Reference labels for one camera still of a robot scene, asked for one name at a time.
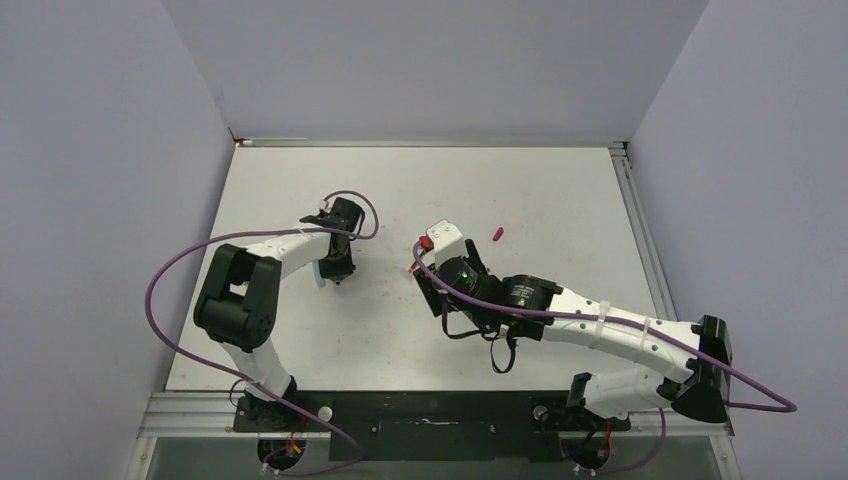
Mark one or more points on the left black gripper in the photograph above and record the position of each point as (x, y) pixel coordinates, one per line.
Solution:
(342, 270)

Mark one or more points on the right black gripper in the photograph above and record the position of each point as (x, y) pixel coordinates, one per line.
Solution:
(436, 296)

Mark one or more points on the blue highlighter pen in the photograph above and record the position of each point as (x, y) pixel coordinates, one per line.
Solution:
(318, 276)

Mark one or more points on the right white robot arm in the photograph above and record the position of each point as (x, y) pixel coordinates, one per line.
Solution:
(677, 365)

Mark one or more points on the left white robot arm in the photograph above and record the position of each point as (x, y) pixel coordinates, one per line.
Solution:
(237, 303)

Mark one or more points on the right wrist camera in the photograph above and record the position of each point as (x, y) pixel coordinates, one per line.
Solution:
(447, 242)

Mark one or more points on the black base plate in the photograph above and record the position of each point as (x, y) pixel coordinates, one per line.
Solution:
(455, 425)

